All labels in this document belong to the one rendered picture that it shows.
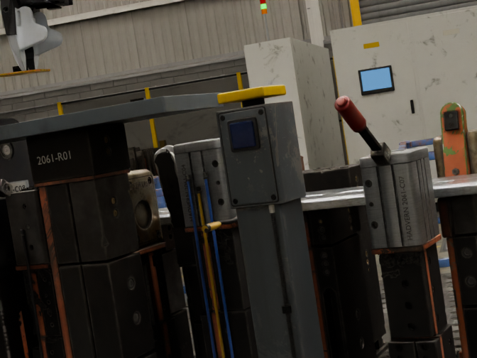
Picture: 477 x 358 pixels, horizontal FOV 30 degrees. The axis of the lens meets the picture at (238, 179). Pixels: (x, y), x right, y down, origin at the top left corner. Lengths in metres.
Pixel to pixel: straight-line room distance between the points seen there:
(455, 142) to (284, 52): 7.95
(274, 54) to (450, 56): 1.79
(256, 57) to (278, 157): 8.43
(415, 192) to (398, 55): 8.18
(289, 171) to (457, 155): 0.47
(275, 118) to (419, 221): 0.24
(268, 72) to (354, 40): 0.94
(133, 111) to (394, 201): 0.33
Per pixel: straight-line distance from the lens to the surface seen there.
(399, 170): 1.10
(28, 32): 1.35
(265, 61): 9.38
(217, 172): 1.19
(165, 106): 1.00
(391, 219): 1.11
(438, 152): 1.43
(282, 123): 1.00
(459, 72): 9.26
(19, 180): 1.43
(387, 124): 9.25
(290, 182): 1.00
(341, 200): 1.25
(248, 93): 0.99
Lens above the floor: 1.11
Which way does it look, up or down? 3 degrees down
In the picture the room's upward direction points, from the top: 9 degrees counter-clockwise
